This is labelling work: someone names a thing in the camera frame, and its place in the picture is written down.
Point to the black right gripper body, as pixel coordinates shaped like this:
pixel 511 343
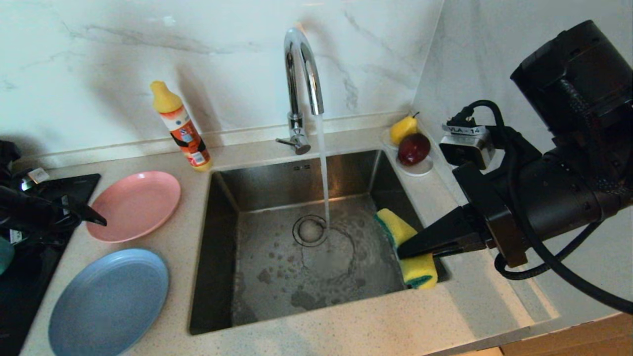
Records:
pixel 559 198

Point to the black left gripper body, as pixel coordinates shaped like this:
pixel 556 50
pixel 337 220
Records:
pixel 29 215

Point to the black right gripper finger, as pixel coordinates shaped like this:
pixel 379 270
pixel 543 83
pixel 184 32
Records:
pixel 460 251
pixel 445 232

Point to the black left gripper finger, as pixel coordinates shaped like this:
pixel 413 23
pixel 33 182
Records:
pixel 81 211

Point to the yellow sponge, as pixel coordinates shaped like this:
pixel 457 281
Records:
pixel 420 274

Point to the teal cup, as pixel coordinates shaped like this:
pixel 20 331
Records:
pixel 5 257

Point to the pink plate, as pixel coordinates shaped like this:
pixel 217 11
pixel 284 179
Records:
pixel 138 207

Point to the orange dish soap bottle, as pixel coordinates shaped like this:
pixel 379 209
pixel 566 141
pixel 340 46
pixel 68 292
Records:
pixel 184 129

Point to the metal sink drain strainer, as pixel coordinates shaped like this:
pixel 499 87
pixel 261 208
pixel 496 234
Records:
pixel 309 231

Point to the stainless steel sink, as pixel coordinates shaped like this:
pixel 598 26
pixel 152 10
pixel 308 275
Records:
pixel 277 287

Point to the small white dish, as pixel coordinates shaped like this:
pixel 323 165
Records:
pixel 419 171

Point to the dark red apple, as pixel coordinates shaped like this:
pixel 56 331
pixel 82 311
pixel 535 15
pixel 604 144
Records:
pixel 413 150

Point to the black glass cooktop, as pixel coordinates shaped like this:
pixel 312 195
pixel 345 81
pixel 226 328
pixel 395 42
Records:
pixel 29 306

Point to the blue plate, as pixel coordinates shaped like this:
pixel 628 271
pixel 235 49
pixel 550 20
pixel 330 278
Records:
pixel 109 306

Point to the yellow pear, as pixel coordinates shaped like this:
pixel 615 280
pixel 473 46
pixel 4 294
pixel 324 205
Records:
pixel 401 129

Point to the wooden cabinet panel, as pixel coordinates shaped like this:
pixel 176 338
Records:
pixel 568 341

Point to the chrome gooseneck faucet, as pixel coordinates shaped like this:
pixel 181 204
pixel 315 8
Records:
pixel 295 123

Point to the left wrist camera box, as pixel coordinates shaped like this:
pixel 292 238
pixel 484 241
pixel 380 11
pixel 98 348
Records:
pixel 38 175

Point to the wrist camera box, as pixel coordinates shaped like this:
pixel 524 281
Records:
pixel 38 175
pixel 467 151

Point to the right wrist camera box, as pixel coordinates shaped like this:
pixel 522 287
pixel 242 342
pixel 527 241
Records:
pixel 467 151

